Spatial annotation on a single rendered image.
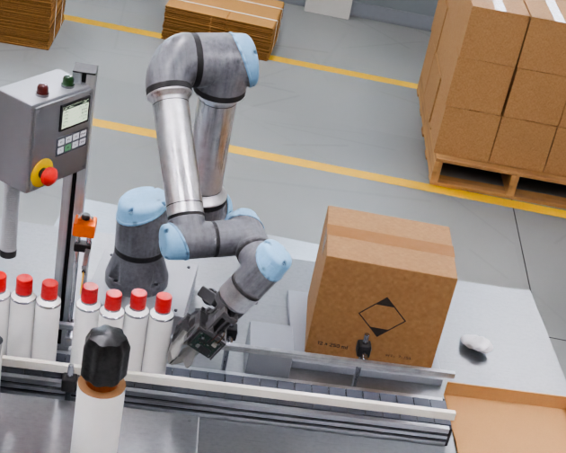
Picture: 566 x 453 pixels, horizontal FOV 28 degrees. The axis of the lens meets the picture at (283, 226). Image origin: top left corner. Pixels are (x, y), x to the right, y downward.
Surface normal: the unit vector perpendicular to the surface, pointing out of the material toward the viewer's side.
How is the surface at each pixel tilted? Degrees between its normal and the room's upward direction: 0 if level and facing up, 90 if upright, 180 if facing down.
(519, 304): 0
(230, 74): 97
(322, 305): 90
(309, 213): 0
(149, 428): 0
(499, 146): 90
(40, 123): 90
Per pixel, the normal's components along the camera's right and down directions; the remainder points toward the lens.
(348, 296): -0.05, 0.49
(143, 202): 0.01, -0.84
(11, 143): -0.54, 0.33
